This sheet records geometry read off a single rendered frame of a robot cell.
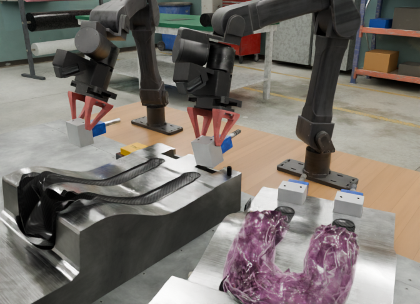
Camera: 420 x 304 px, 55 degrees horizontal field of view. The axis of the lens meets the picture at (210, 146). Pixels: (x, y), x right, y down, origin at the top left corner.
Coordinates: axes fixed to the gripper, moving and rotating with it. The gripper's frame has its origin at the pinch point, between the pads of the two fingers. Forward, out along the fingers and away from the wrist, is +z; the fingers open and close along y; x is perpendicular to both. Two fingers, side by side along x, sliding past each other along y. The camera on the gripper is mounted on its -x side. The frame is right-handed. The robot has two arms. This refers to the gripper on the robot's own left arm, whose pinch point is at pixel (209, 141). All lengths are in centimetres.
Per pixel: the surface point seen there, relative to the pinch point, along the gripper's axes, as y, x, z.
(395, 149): -55, 285, -13
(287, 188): 16.3, 6.7, 7.0
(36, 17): -523, 171, -131
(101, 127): -26.3, -9.6, 0.6
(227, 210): 5.7, 2.7, 13.7
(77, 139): -26.6, -15.1, 4.0
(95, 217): 7.0, -29.1, 13.3
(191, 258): 9.2, -9.9, 21.0
